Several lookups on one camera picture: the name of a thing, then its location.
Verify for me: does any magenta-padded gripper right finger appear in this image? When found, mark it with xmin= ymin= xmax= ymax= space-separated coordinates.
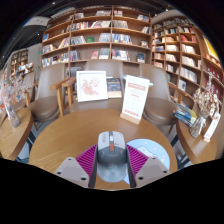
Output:
xmin=125 ymin=144 xmax=172 ymax=189

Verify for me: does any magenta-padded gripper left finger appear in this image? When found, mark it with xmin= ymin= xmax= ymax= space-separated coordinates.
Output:
xmin=54 ymin=144 xmax=99 ymax=190

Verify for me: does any grey computer mouse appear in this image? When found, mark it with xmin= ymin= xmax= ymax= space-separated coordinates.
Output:
xmin=96 ymin=130 xmax=129 ymax=183

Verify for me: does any round light blue mouse pad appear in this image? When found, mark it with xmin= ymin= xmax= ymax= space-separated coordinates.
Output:
xmin=123 ymin=138 xmax=171 ymax=186

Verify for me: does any beige padded wooden armchair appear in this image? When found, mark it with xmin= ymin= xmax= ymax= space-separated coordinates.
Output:
xmin=24 ymin=63 xmax=76 ymax=123
xmin=139 ymin=63 xmax=183 ymax=127
xmin=63 ymin=59 xmax=129 ymax=113

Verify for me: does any round wooden side table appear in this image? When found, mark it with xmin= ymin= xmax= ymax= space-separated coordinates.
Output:
xmin=0 ymin=107 xmax=34 ymax=161
xmin=175 ymin=118 xmax=224 ymax=166

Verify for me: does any white sign on wooden base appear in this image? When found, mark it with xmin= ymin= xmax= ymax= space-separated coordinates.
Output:
xmin=119 ymin=74 xmax=151 ymax=125

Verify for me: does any stack of books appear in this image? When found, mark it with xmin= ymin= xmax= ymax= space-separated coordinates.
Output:
xmin=172 ymin=102 xmax=198 ymax=127

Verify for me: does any glass vase with dried flowers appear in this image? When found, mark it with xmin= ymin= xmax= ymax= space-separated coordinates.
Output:
xmin=189 ymin=79 xmax=219 ymax=139

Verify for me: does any white framed floral picture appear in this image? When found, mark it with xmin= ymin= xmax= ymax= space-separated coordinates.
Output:
xmin=75 ymin=70 xmax=109 ymax=103

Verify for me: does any dark cover book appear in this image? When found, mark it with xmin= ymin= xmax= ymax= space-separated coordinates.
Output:
xmin=106 ymin=77 xmax=123 ymax=99

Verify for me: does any small white table sign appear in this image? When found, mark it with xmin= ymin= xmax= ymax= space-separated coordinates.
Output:
xmin=203 ymin=111 xmax=222 ymax=143

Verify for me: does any glass vase with pink flowers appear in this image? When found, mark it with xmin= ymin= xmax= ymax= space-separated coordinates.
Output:
xmin=0 ymin=74 xmax=34 ymax=129

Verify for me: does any tall wooden bookshelf with books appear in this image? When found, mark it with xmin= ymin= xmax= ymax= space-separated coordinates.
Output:
xmin=151 ymin=16 xmax=224 ymax=111

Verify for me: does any small distant wooden bookshelf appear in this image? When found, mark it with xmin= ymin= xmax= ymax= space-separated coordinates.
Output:
xmin=9 ymin=48 xmax=30 ymax=79

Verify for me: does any wide wooden bookshelf with books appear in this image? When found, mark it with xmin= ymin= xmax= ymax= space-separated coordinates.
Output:
xmin=40 ymin=4 xmax=153 ymax=69

